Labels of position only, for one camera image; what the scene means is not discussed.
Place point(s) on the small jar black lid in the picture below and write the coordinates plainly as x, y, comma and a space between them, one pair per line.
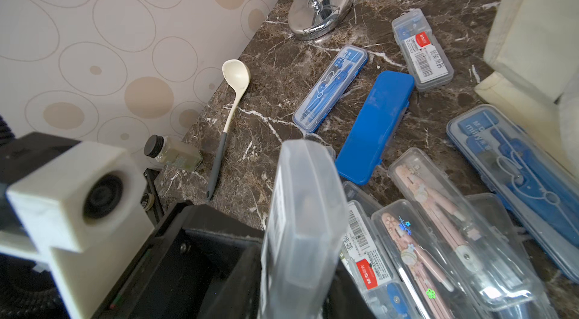
173, 152

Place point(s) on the chrome wire jewelry stand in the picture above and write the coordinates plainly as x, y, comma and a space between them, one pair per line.
313, 19

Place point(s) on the small clear case red label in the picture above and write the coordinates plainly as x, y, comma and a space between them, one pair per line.
425, 58

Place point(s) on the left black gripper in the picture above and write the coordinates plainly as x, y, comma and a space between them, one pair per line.
198, 263

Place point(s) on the clear case pink compass upper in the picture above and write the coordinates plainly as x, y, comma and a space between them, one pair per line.
491, 271

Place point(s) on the cream spoon grey handle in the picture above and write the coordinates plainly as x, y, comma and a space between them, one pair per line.
238, 77

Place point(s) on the blue opaque case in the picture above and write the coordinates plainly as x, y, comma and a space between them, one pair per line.
374, 126

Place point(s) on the clear case red label middle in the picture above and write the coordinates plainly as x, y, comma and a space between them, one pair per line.
369, 265

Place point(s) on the cream canvas starry-night tote bag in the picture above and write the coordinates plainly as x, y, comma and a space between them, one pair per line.
533, 51

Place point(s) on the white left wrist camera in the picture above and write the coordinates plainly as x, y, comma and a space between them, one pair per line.
83, 215

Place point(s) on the clear case barcode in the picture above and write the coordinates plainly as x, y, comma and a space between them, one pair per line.
304, 234

